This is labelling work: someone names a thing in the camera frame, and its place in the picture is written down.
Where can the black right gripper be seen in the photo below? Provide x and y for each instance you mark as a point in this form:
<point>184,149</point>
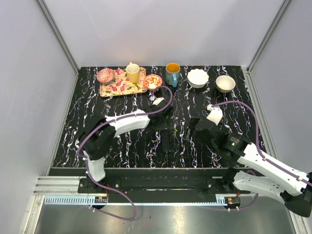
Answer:
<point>199,139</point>

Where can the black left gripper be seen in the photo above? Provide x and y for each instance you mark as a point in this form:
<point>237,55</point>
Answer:
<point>166,124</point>

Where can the black remote control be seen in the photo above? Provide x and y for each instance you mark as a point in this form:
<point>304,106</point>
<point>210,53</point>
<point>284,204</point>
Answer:
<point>165,140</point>

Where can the black remote battery cover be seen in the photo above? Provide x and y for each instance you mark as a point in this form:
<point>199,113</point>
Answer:
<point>190,133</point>

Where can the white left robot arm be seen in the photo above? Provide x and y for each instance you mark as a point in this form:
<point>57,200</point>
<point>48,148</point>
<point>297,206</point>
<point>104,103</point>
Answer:
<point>95,142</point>

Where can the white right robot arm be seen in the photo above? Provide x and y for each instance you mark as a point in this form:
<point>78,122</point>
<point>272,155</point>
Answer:
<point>252,170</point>

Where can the orange patterned bowl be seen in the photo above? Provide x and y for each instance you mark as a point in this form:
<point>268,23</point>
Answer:
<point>152,81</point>

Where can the blue mug orange inside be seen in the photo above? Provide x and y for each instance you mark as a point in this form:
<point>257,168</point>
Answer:
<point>172,74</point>

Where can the cream floral bowl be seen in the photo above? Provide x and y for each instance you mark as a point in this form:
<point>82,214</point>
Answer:
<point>225,84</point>

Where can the floral rectangular tray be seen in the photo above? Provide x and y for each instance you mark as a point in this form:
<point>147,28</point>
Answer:
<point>122,85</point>

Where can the white scalloped bowl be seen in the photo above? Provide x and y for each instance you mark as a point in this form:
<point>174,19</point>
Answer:
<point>197,78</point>

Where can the yellow mug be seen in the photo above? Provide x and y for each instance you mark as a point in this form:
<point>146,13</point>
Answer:
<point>133,71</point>

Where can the pink patterned bowl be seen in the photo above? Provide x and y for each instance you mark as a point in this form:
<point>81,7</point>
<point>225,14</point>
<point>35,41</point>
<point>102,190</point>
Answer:
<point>106,76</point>

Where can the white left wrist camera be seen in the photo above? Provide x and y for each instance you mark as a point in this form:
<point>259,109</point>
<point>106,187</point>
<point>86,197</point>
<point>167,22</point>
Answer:
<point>157,100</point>

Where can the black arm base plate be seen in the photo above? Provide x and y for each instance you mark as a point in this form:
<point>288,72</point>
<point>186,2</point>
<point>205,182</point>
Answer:
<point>169,183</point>

